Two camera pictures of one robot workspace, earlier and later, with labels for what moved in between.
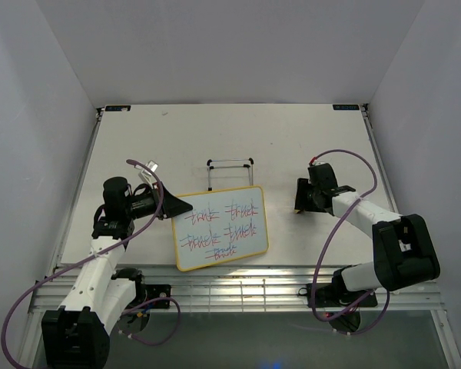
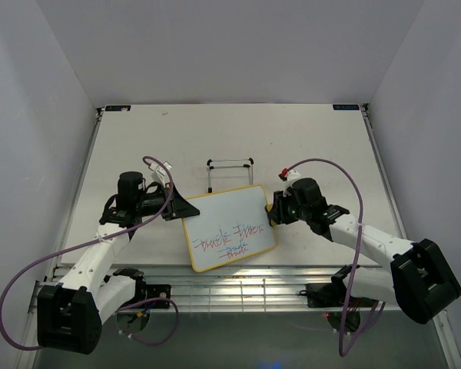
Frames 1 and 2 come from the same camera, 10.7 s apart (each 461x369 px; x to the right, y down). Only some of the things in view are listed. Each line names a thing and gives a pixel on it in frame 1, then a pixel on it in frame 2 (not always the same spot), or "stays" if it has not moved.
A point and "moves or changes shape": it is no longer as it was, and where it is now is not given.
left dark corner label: x=117 y=108 stays
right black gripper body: x=306 y=196 → x=287 y=211
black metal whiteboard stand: x=210 y=167 stays
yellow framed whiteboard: x=222 y=226 moves or changes shape
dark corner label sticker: x=346 y=107 stays
